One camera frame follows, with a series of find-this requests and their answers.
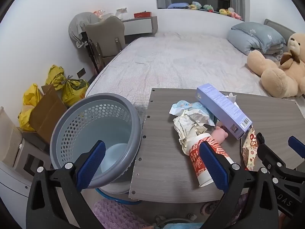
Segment bed with checked sheet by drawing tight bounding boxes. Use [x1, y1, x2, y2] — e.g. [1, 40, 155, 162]
[84, 31, 305, 124]

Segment blue white crumpled wrapper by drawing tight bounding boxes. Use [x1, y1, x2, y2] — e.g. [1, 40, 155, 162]
[169, 100, 216, 127]

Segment purple cardboard box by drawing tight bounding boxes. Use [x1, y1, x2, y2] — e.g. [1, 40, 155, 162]
[196, 83, 252, 140]

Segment grey plastic stool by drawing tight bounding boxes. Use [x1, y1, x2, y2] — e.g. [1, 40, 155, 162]
[13, 131, 51, 179]

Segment purple fluffy rug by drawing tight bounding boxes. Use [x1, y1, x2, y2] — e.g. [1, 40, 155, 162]
[93, 199, 153, 229]

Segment pink plush toy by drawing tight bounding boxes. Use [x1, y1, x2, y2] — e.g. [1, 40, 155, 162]
[227, 7, 243, 21]

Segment grey bed headboard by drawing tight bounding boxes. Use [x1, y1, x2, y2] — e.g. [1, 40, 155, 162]
[263, 19, 297, 37]

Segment red white paper cup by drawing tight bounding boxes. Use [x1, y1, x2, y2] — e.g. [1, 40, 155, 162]
[188, 134, 233, 188]

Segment beige storage box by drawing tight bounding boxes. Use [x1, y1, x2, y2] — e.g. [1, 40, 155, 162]
[0, 106, 23, 167]

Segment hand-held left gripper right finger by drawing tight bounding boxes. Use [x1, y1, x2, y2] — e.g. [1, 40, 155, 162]
[199, 141, 279, 229]

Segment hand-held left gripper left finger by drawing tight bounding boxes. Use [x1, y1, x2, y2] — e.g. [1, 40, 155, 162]
[26, 140, 106, 229]

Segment grey white desk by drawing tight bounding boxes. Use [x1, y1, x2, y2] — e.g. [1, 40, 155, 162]
[121, 16, 158, 44]

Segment beige padded chair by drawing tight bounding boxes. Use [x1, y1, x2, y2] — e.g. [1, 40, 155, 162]
[85, 16, 125, 74]

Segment grey cloth covered fan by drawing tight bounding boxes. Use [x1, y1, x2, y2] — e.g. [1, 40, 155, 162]
[69, 12, 100, 50]

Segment blue grey folded duvet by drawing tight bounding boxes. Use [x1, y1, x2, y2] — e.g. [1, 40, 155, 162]
[226, 22, 290, 61]

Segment tied yellow printed sack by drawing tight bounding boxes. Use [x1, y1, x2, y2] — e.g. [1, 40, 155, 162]
[61, 76, 90, 107]

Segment grey perforated waste basket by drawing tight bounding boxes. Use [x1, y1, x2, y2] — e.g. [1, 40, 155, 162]
[50, 94, 142, 189]

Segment crumpled yellow plastic sack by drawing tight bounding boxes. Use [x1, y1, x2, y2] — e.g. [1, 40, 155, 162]
[18, 83, 43, 131]

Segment brown cardboard box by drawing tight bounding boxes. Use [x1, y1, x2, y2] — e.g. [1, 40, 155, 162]
[29, 85, 67, 139]

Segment red white snack packet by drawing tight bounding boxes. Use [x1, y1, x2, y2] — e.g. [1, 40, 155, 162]
[241, 127, 259, 171]

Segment white cabinet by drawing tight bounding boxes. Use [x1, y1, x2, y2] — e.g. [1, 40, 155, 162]
[0, 161, 36, 220]

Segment blue pillow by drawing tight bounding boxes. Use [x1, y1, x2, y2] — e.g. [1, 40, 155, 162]
[167, 2, 190, 9]

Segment beige teddy bear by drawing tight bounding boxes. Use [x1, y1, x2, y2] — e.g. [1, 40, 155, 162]
[246, 32, 305, 98]

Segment cream paper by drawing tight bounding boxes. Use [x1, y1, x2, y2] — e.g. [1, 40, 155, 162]
[173, 110, 208, 153]

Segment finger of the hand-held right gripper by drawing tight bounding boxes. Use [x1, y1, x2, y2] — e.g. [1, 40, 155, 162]
[256, 132, 305, 179]
[288, 135, 305, 159]

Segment plain yellow sack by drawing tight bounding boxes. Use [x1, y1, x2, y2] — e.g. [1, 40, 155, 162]
[45, 64, 66, 91]

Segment pink soft toy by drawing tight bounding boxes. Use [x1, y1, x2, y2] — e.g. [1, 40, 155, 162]
[213, 125, 229, 140]

